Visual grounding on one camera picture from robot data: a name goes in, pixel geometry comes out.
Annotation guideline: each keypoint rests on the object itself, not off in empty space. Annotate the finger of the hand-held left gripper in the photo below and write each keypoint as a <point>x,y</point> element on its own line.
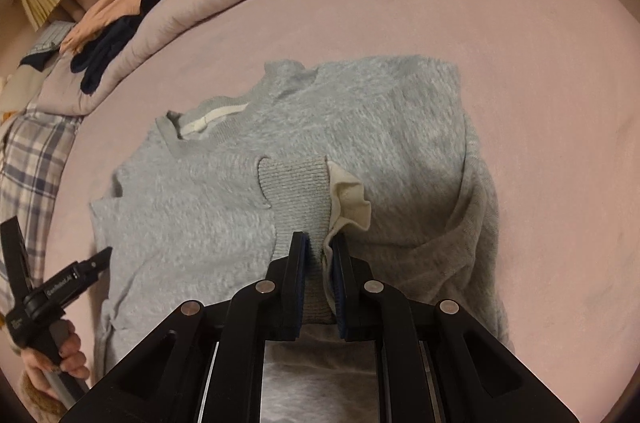
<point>14,258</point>
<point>92,265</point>

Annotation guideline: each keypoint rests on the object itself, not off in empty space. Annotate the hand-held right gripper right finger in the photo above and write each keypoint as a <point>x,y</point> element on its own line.
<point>338,293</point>

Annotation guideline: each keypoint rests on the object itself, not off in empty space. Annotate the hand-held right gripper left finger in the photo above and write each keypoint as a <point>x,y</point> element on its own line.
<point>303,283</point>

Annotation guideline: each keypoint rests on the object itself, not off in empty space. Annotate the grey printed sweatshirt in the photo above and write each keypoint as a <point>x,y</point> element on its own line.
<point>380,128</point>

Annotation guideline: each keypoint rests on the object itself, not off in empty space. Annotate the navy folded clothes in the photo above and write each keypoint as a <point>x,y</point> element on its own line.
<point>107,48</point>

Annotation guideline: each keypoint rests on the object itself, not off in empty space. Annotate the peach folded clothes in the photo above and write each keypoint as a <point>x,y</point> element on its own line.
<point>107,15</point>

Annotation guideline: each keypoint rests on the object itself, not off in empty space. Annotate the person's left hand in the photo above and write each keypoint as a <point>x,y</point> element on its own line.
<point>72,355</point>

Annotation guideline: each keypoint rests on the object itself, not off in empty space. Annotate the plaid pillow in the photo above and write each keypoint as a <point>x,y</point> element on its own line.
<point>35,173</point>

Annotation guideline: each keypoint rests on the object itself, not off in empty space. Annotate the blue striped pillow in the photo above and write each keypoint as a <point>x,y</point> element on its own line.
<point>47,43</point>

